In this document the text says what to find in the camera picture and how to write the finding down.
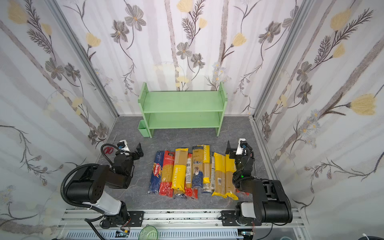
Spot blue portrait spaghetti bag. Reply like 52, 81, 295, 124
192, 146, 204, 189

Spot blue Barilla spaghetti box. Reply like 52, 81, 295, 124
148, 151, 165, 194

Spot yellow Pastatime spaghetti bag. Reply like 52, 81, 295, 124
202, 145, 211, 193

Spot yellow label spaghetti bag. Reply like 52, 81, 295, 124
172, 148, 189, 193

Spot red white-label spaghetti bag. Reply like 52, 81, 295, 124
185, 153, 198, 200

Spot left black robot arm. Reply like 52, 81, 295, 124
60, 140, 144, 229

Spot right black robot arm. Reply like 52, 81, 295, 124
222, 139, 293, 227

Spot green two-tier shelf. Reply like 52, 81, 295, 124
138, 82, 228, 138

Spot clear barcode spaghetti bag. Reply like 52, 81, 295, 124
210, 152, 215, 193

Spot small green cup bin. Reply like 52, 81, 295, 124
138, 120, 150, 138

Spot yellow Pastatime bag right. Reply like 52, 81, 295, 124
225, 154, 239, 201

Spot green round plastic lid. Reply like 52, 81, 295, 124
138, 226, 159, 240

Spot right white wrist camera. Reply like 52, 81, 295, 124
236, 139, 247, 155

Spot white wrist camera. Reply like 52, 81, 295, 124
117, 140, 130, 152
236, 139, 247, 155

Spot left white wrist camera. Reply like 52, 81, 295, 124
117, 140, 130, 152

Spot red handled scissors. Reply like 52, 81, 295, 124
101, 136, 117, 155

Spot white slotted cable duct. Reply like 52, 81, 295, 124
64, 229, 245, 240

